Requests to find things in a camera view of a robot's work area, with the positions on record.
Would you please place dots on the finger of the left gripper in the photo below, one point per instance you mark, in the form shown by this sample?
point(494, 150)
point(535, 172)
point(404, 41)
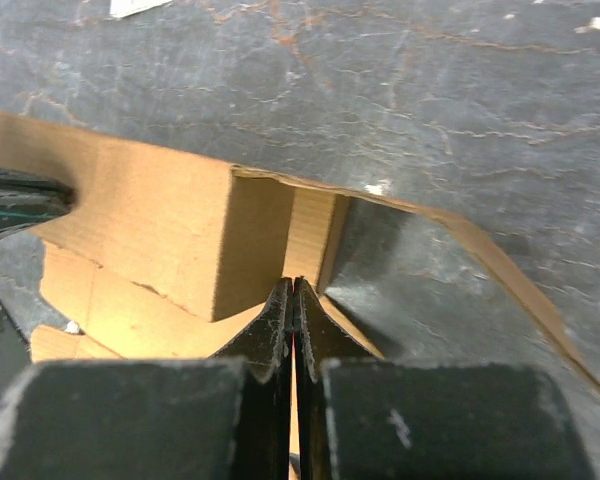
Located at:
point(28, 200)

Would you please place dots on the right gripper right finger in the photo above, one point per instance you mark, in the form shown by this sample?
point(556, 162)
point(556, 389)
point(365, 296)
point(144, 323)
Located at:
point(361, 417)

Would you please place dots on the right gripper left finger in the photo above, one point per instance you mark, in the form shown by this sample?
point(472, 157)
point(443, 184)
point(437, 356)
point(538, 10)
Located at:
point(222, 417)

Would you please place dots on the cardboard box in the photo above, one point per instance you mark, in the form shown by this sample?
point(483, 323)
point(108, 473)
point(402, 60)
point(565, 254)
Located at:
point(169, 255)

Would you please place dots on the white paper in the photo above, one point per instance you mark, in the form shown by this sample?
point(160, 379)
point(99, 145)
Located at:
point(119, 9)

